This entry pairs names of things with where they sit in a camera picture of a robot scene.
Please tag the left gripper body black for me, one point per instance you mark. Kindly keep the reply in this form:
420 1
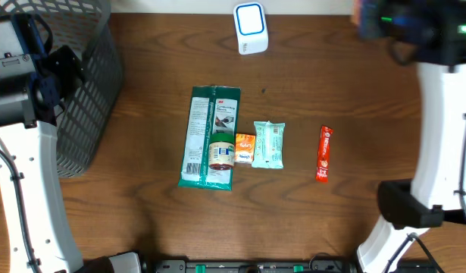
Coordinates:
57 79

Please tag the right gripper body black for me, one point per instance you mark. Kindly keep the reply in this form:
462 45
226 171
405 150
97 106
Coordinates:
406 23

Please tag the green 3M gloves package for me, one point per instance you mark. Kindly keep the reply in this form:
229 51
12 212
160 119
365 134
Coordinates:
212 109

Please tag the green lid glass jar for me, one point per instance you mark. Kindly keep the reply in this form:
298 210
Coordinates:
221 151

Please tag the red snack bar wrapper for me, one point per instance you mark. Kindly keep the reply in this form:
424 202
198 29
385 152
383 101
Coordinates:
323 154

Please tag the orange tissue pack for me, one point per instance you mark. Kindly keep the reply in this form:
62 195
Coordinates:
357 12
245 148

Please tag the mint green wipes packet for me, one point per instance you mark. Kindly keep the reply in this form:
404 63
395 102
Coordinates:
268 145

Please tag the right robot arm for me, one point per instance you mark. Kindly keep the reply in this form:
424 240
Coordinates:
437 192

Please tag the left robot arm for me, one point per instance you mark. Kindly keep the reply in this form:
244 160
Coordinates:
35 79

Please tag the white barcode scanner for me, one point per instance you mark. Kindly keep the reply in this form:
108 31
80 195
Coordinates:
251 28

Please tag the grey plastic mesh basket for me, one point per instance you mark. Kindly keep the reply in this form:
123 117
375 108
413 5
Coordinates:
83 26

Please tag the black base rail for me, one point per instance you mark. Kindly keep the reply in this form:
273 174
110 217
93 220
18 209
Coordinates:
320 264

